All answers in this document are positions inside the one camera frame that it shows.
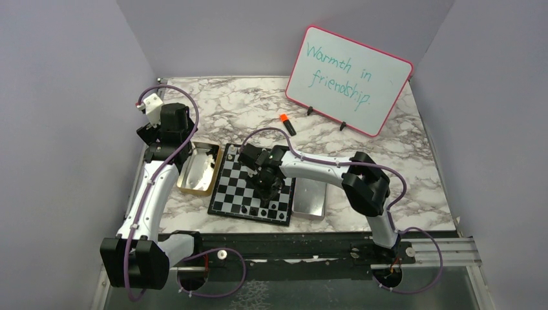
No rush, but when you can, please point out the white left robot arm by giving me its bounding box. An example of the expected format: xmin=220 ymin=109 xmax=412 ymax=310
xmin=100 ymin=103 xmax=203 ymax=290

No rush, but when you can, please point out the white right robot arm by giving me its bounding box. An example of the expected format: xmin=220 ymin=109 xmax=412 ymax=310
xmin=237 ymin=144 xmax=400 ymax=263

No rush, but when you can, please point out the black white chess board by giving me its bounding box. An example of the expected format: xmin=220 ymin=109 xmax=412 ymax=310
xmin=207 ymin=143 xmax=296 ymax=227

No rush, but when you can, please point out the black chess pieces pile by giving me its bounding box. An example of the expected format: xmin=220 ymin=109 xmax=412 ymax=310
xmin=205 ymin=147 xmax=219 ymax=169

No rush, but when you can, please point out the orange black highlighter marker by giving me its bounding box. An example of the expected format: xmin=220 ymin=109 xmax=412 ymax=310
xmin=280 ymin=114 xmax=297 ymax=136

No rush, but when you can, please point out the silver tin lid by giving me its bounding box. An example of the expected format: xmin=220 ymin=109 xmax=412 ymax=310
xmin=292 ymin=178 xmax=327 ymax=221

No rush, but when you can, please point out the gold tin box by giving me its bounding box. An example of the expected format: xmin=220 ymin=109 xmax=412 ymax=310
xmin=176 ymin=141 xmax=222 ymax=196

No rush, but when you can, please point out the pink framed whiteboard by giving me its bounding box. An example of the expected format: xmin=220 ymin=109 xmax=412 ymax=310
xmin=285 ymin=26 xmax=414 ymax=137

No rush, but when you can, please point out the aluminium side rail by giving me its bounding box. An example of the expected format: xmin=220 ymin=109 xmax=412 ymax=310
xmin=123 ymin=77 xmax=168 ymax=220

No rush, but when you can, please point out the black mounting base rail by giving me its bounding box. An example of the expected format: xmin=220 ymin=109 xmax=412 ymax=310
xmin=159 ymin=231 xmax=395 ymax=282

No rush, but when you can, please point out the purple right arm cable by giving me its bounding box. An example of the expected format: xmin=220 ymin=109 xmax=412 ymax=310
xmin=239 ymin=127 xmax=444 ymax=295

